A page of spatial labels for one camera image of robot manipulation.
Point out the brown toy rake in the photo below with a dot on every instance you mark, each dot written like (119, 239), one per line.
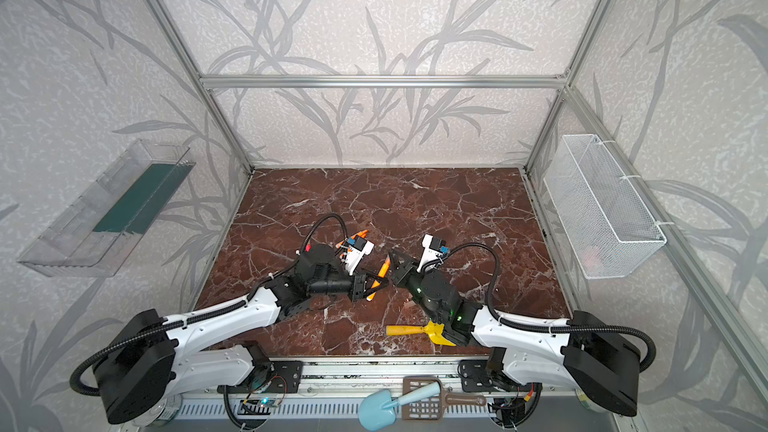
(433, 408)

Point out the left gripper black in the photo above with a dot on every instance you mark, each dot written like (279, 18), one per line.
(357, 282)

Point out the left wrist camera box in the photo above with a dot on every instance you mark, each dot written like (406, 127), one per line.
(353, 251)

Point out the orange marker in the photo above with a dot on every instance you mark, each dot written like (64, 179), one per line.
(361, 234)
(380, 276)

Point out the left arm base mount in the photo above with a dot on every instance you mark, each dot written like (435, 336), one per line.
(278, 377)

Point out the yellow toy shovel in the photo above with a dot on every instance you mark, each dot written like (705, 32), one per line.
(432, 330)

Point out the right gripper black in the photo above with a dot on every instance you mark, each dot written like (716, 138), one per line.
(405, 271)

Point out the small circuit board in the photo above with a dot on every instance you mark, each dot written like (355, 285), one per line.
(258, 407)

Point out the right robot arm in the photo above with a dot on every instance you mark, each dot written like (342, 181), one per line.
(580, 352)

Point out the aluminium front rail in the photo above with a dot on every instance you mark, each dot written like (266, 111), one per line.
(334, 387)

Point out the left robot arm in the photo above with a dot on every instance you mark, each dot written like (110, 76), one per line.
(154, 357)

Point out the clear plastic wall shelf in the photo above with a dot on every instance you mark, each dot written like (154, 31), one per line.
(94, 236)

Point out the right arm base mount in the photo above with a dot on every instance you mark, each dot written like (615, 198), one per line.
(475, 376)

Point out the light blue toy shovel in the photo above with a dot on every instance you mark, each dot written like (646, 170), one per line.
(377, 410)

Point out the white wire basket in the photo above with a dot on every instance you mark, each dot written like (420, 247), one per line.
(609, 227)

